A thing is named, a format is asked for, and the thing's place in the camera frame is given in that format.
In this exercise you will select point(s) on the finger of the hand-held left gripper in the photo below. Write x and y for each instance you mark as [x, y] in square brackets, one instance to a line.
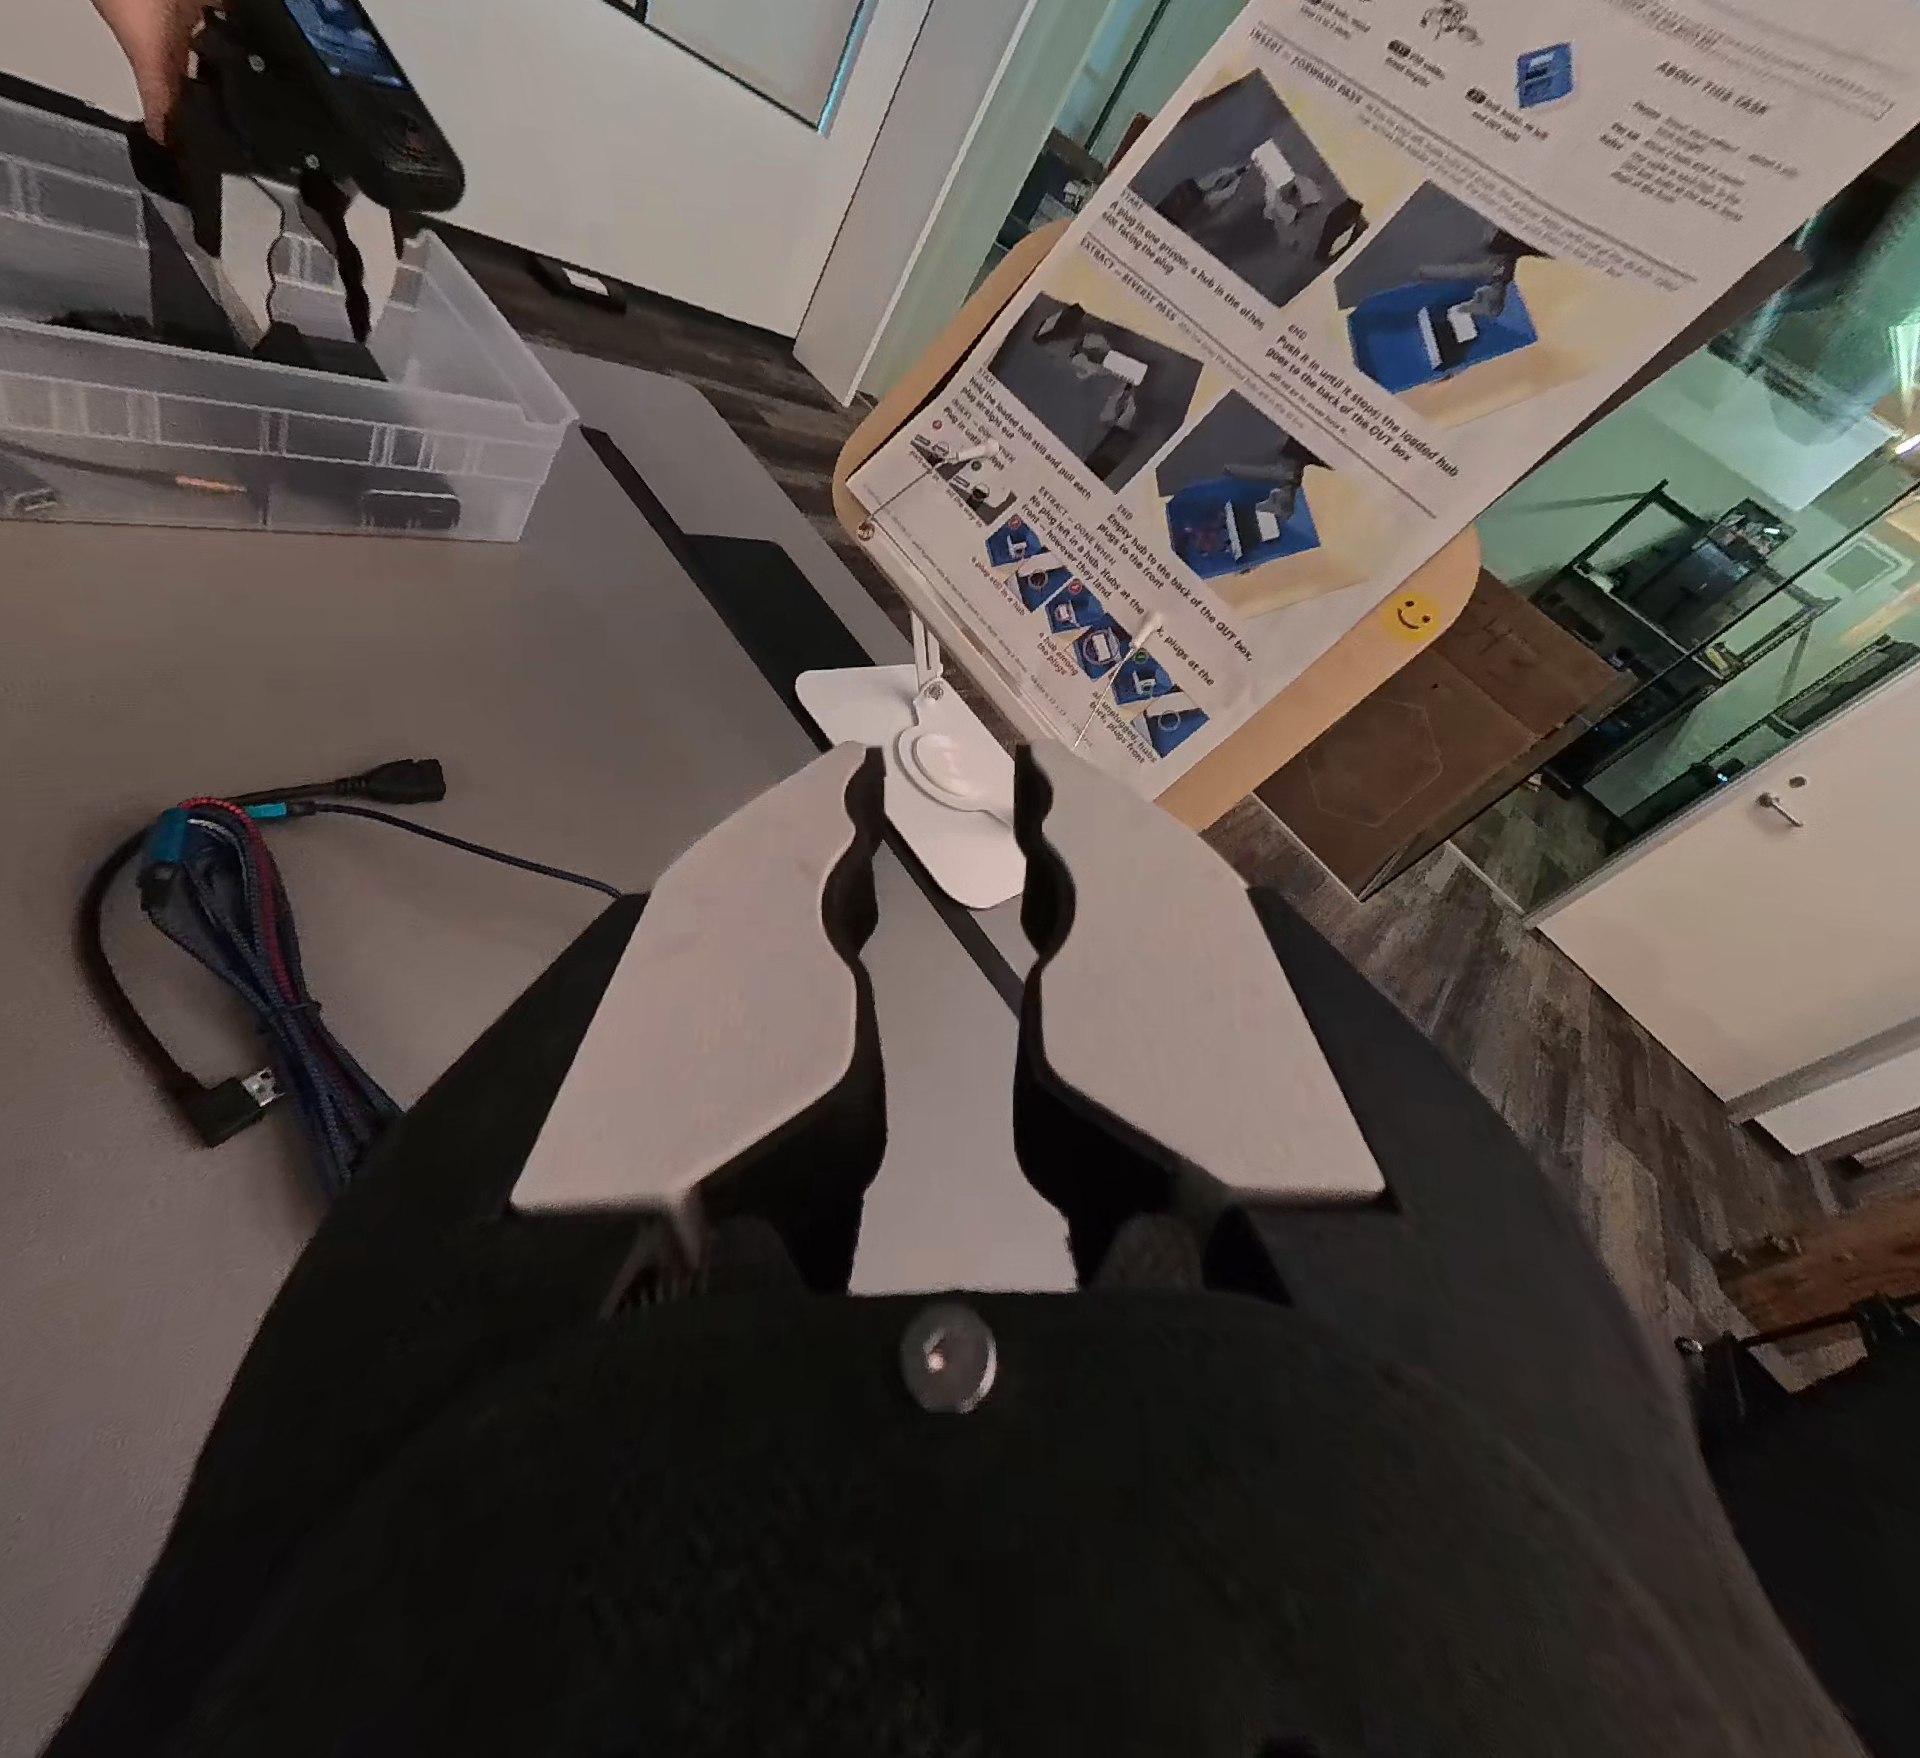
[206, 222]
[355, 264]

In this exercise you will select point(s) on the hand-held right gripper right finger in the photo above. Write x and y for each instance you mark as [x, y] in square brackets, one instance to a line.
[1200, 1025]

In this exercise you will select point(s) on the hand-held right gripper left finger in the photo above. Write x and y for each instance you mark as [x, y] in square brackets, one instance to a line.
[704, 1025]

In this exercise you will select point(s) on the clear plastic bin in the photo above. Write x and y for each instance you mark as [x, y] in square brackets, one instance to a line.
[494, 410]

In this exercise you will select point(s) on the small black box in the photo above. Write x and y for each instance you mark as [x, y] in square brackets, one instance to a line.
[408, 508]

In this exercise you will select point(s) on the white stand base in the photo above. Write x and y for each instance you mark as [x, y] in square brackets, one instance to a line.
[961, 843]

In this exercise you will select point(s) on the brown cardboard box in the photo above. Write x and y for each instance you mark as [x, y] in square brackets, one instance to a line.
[1423, 741]

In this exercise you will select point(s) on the yellow smiley sticker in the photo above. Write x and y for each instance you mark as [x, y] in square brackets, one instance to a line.
[1409, 619]

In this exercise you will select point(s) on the black metal shelf rack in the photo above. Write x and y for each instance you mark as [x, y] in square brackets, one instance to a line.
[1695, 619]

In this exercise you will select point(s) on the printed instruction sheet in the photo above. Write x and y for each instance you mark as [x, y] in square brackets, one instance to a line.
[1502, 215]

